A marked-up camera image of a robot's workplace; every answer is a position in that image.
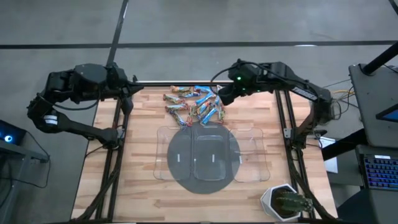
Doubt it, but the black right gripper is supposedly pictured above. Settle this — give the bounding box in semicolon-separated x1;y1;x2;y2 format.
218;83;245;106

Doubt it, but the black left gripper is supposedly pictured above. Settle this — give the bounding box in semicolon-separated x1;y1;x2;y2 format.
119;81;144;97

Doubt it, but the green orange snack packet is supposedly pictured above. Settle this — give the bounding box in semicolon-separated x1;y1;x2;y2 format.
196;101;212;118

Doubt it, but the round grey woven placemat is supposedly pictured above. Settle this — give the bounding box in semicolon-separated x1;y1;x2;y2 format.
167;121;242;195

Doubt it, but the white faceted plant pot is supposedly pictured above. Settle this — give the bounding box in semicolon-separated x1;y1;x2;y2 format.
260;183;304;222

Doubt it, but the green cactus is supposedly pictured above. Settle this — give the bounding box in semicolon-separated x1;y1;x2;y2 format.
273;190;314;215

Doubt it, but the black diagonal bar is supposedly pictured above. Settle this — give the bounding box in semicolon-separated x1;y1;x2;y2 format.
321;128;368;162

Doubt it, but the black computer with blue light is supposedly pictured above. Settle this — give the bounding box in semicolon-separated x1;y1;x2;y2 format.
0;119;27;146

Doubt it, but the grey side table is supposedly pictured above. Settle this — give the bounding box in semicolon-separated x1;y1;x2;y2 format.
0;138;50;224

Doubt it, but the grey desk top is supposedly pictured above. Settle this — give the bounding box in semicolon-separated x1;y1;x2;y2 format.
348;63;398;149

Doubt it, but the black pole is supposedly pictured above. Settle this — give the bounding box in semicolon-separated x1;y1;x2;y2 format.
362;41;398;75

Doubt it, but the black monitor with blue screen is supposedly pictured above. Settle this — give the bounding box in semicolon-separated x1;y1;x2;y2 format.
375;104;398;124

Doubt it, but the black chair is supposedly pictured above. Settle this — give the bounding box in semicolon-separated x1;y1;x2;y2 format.
336;186;398;224

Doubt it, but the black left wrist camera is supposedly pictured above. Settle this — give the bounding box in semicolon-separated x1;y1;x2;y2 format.
121;95;134;116

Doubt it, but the yellow cable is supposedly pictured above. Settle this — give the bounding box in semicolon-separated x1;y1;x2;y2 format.
332;89;355;103

